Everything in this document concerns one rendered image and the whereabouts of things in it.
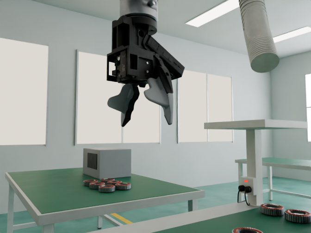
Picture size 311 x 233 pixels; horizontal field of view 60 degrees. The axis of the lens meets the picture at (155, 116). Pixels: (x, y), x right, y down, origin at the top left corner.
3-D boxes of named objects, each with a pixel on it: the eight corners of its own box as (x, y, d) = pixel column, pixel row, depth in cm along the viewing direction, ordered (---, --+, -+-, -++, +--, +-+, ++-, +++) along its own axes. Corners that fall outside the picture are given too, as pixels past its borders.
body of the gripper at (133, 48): (105, 84, 52) (106, 23, 52) (140, 89, 57) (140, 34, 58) (129, 78, 46) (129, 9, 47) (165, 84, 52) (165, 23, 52)
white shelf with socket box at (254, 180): (267, 229, 111) (264, 119, 114) (204, 209, 142) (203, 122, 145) (311, 215, 130) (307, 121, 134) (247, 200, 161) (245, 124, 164)
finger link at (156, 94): (149, 124, 44) (130, 82, 48) (174, 125, 48) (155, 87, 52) (159, 112, 42) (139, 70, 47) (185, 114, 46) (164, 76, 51)
